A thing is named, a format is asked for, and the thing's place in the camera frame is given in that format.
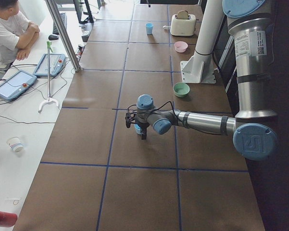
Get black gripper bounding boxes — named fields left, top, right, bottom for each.
left=125, top=112, right=149, bottom=140

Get light blue cup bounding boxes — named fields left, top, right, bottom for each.
left=134, top=124, right=141, bottom=135
left=145, top=23, right=154, bottom=35

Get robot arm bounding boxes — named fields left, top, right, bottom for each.
left=125, top=0, right=278, bottom=161

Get blue tape strip centre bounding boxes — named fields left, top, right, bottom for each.
left=96, top=1, right=134, bottom=231

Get green bowl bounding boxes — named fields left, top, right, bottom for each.
left=173, top=82, right=190, bottom=98

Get blue tape strip middle row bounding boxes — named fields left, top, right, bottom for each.
left=62, top=106, right=232, bottom=115

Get blue tape strip crosswise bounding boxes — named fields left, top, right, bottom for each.
left=40, top=161, right=248, bottom=173

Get pink bowl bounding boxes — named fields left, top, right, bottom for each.
left=174, top=41, right=188, bottom=53

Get teach pendant far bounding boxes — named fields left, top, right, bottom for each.
left=33, top=53, right=66, bottom=78

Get teach pendant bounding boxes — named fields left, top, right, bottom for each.
left=33, top=53, right=66, bottom=78
left=0, top=70, right=37, bottom=101

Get cream toaster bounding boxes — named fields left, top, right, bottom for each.
left=170, top=14, right=196, bottom=36

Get black monitor stand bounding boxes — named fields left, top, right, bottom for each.
left=73, top=0, right=94, bottom=25

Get metal stand with green clip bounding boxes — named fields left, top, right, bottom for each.
left=38, top=41, right=59, bottom=113

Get toast slice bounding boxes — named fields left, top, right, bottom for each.
left=176, top=10, right=189, bottom=20

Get black computer mouse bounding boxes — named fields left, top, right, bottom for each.
left=48, top=34, right=59, bottom=41

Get white paper cup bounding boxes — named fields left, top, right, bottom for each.
left=7, top=137, right=24, bottom=152

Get teach pendant near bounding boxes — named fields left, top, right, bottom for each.
left=0, top=70, right=37, bottom=101

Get blue tape strip lengthwise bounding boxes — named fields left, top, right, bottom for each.
left=167, top=5, right=182, bottom=231

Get black keyboard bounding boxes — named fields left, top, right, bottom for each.
left=52, top=13, right=68, bottom=35

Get seated person white shirt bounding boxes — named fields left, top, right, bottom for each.
left=0, top=0, right=40, bottom=65

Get red object at edge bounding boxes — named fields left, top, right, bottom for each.
left=0, top=211, right=18, bottom=228

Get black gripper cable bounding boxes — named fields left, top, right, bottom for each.
left=127, top=100, right=222, bottom=136

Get aluminium frame post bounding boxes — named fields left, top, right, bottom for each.
left=45, top=0, right=81, bottom=72

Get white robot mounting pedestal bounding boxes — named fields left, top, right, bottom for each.
left=180, top=0, right=225, bottom=84

